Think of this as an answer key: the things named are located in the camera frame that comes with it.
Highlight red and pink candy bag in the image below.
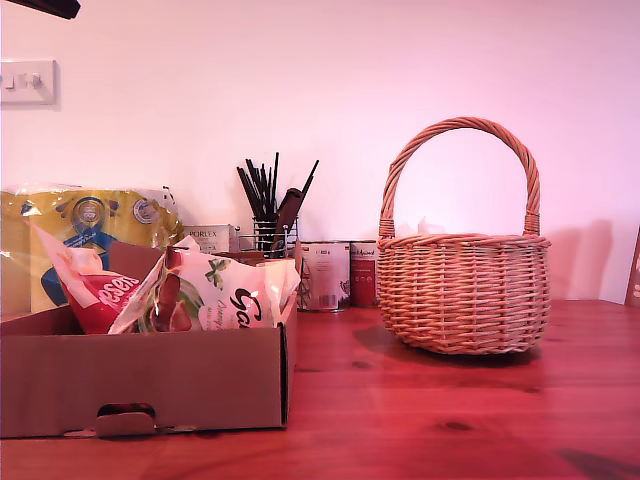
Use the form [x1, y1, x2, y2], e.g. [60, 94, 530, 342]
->
[27, 219, 154, 335]

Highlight white wall light switch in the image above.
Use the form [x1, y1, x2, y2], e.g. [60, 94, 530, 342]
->
[0, 59, 57, 105]

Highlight brown utensil handle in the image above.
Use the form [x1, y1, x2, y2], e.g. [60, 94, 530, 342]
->
[272, 187, 304, 251]

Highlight woven wicker basket with handle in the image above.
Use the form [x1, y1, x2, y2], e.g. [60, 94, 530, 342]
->
[376, 116, 553, 356]

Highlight wire utensil holder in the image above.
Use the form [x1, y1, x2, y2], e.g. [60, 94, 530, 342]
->
[235, 213, 300, 260]

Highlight white tin can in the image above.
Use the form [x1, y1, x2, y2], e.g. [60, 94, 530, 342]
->
[298, 239, 351, 313]

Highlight yellow kitchen towel pack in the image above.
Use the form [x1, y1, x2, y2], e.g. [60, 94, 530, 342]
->
[0, 182, 185, 316]

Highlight white candy bag with barcode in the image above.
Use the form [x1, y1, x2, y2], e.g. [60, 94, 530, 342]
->
[272, 259, 303, 324]

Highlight brown cardboard box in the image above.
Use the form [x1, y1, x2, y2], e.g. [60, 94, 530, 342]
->
[0, 241, 301, 440]

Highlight red tin can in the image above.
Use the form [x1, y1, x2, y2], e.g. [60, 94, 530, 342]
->
[348, 240, 380, 308]

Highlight small white Porlex box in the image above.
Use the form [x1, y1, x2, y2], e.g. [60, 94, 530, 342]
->
[182, 223, 239, 254]

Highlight wooden board with white dots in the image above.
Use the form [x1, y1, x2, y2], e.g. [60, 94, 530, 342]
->
[624, 239, 640, 307]

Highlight white candy bag green leaves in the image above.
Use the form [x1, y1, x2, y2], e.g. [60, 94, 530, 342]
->
[107, 235, 294, 335]

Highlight thin black stick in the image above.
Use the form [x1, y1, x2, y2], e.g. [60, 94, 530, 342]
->
[297, 159, 321, 200]
[244, 158, 270, 220]
[236, 166, 264, 220]
[271, 151, 281, 217]

